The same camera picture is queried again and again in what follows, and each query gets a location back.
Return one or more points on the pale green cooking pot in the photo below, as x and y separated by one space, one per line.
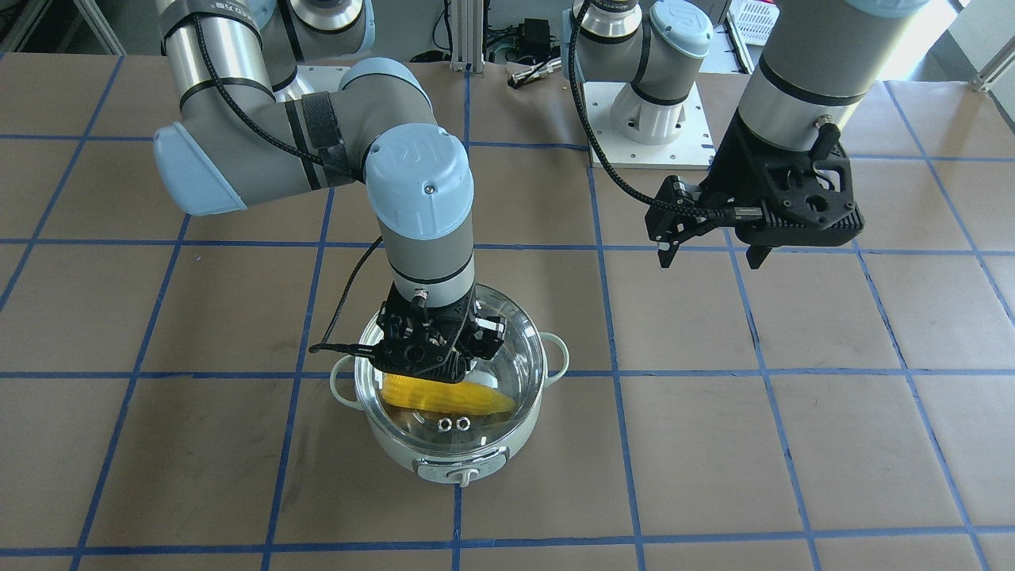
455 469

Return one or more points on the white plastic basket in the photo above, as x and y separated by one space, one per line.
754 20

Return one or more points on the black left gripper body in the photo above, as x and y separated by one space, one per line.
728 171

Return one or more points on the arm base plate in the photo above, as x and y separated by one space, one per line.
636 133
311 79

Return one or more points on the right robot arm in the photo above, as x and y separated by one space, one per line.
236 145

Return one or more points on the glass pot lid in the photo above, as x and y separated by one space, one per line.
516 371

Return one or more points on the black power adapter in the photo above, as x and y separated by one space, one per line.
534 35

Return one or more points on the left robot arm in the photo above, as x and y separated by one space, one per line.
819 63

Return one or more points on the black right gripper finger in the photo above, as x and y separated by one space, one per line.
486 336

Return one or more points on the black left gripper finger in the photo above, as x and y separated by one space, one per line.
756 255
669 229

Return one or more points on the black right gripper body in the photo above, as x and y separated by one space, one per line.
485 336

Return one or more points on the yellow corn cob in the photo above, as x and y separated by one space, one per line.
463 398

